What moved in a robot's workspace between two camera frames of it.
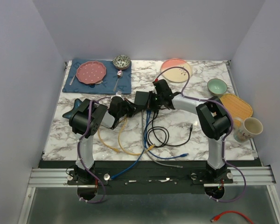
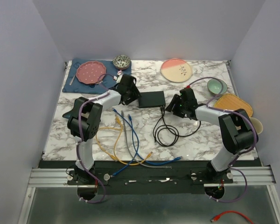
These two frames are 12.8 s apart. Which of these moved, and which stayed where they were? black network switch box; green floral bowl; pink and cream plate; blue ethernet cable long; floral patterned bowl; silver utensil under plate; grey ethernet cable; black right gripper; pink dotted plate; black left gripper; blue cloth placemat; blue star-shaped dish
Moved: grey ethernet cable; blue ethernet cable long; black left gripper; black network switch box; black right gripper
Stayed: silver utensil under plate; pink and cream plate; green floral bowl; floral patterned bowl; blue star-shaped dish; pink dotted plate; blue cloth placemat
